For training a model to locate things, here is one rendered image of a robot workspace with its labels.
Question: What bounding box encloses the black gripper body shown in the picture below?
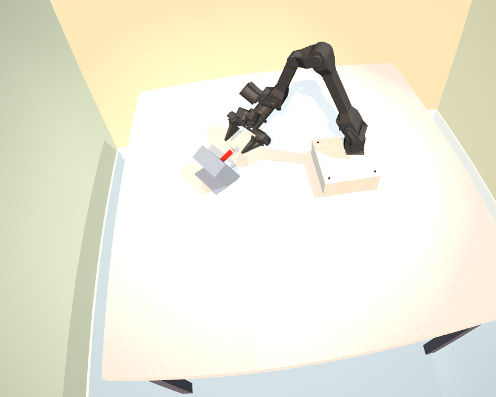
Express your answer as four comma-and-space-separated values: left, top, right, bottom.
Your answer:
227, 108, 271, 146

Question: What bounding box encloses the red peg with white band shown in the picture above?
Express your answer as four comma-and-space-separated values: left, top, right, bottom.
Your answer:
221, 148, 235, 161

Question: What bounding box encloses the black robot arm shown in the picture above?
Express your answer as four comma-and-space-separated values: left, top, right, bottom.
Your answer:
235, 42, 368, 155

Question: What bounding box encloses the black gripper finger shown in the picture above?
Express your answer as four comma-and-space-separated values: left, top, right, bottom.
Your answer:
224, 118, 239, 141
241, 135, 264, 154

